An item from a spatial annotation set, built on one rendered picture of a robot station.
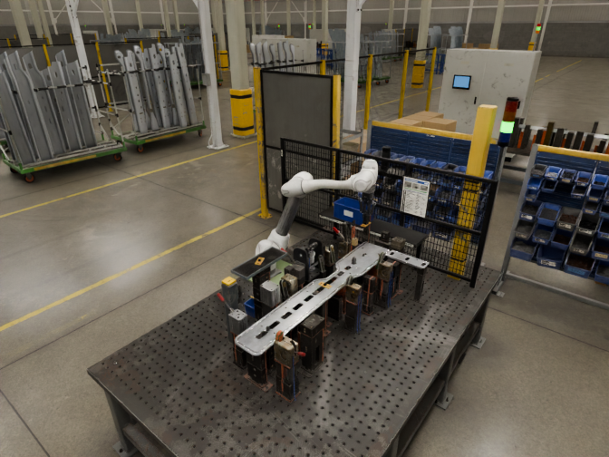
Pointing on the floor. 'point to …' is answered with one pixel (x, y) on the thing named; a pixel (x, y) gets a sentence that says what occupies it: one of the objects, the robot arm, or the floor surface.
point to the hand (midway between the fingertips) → (365, 218)
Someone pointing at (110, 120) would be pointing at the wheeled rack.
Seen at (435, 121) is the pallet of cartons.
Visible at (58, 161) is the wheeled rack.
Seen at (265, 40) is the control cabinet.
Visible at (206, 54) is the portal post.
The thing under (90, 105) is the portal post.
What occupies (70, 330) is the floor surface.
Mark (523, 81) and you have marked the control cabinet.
